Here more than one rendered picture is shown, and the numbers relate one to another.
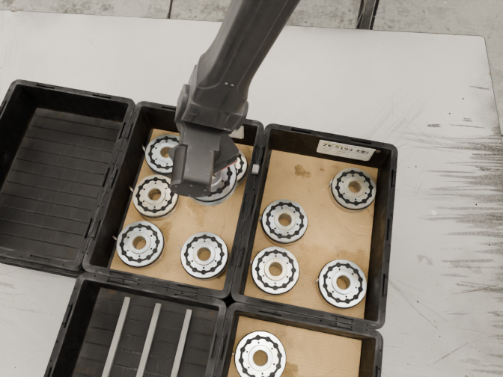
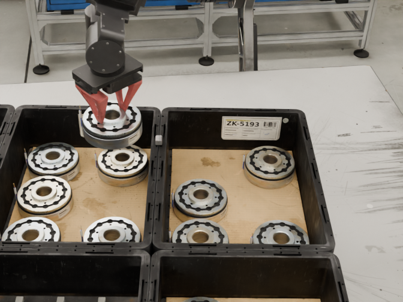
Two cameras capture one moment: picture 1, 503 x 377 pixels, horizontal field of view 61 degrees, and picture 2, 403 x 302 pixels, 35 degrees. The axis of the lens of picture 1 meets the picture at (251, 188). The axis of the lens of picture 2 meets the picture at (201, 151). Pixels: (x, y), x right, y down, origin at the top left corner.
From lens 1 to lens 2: 62 cm
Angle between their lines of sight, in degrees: 31
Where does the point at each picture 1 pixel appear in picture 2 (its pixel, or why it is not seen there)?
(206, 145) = (117, 15)
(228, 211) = (133, 204)
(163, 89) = not seen: hidden behind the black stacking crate
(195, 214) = (94, 211)
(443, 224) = (384, 214)
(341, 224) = (265, 199)
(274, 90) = not seen: hidden behind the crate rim
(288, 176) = (195, 167)
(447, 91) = (348, 108)
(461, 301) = not seen: outside the picture
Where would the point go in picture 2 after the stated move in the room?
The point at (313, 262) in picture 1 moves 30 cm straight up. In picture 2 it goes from (243, 236) to (255, 103)
